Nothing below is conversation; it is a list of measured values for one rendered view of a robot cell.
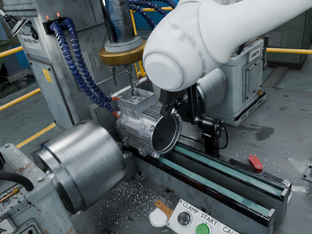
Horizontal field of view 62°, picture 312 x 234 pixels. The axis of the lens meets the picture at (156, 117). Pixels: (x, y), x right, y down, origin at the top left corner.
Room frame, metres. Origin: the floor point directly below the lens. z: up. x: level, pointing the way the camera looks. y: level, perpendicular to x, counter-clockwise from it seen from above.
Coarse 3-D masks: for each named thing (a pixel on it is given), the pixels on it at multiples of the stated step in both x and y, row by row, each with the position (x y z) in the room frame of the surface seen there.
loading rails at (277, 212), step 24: (144, 168) 0.82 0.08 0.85; (168, 168) 0.71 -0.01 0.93; (192, 168) 0.76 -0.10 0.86; (216, 168) 0.67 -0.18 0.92; (240, 168) 0.64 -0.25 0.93; (168, 192) 0.70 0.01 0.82; (192, 192) 0.63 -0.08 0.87; (216, 192) 0.56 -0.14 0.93; (240, 192) 0.60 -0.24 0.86; (264, 192) 0.54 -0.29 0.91; (288, 192) 0.52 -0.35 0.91; (216, 216) 0.56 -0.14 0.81; (240, 216) 0.49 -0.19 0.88; (264, 216) 0.45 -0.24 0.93
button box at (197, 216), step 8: (184, 200) 0.43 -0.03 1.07; (176, 208) 0.41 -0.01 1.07; (184, 208) 0.40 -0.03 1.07; (192, 208) 0.39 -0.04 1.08; (176, 216) 0.39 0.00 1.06; (192, 216) 0.38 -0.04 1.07; (200, 216) 0.37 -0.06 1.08; (208, 216) 0.36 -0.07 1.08; (168, 224) 0.39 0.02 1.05; (176, 224) 0.38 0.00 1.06; (192, 224) 0.36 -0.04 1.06; (208, 224) 0.35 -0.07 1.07; (216, 224) 0.34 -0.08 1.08; (224, 224) 0.34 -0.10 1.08; (176, 232) 0.36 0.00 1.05; (184, 232) 0.36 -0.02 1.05; (192, 232) 0.35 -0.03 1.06; (216, 232) 0.33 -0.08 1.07; (224, 232) 0.32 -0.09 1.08; (232, 232) 0.32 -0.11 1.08
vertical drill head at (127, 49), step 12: (108, 0) 0.86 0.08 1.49; (120, 0) 0.87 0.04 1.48; (108, 12) 0.86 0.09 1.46; (120, 12) 0.86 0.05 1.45; (108, 24) 0.87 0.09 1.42; (120, 24) 0.86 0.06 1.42; (132, 24) 0.89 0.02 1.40; (108, 36) 0.89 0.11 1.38; (120, 36) 0.86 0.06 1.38; (132, 36) 0.88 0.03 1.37; (108, 48) 0.86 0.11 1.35; (120, 48) 0.84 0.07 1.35; (132, 48) 0.85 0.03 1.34; (108, 60) 0.83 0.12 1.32; (120, 60) 0.82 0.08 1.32; (132, 60) 0.82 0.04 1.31; (132, 72) 0.84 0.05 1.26; (132, 84) 0.84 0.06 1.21
